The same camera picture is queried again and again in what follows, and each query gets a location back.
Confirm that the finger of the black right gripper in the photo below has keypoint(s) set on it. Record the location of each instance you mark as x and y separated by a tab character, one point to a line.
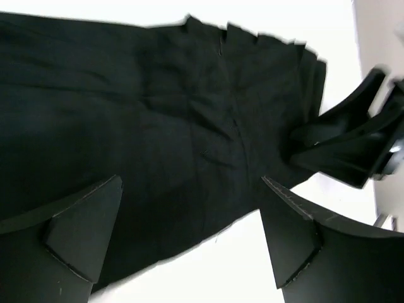
350	157
349	114

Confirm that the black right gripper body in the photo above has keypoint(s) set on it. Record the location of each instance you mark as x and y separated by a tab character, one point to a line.
389	151

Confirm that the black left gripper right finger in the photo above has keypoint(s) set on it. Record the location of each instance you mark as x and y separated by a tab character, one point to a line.
318	255

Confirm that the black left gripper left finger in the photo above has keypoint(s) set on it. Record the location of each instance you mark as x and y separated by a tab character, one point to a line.
55	253

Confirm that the black pleated skirt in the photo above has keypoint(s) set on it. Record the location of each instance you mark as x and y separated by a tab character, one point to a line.
190	116

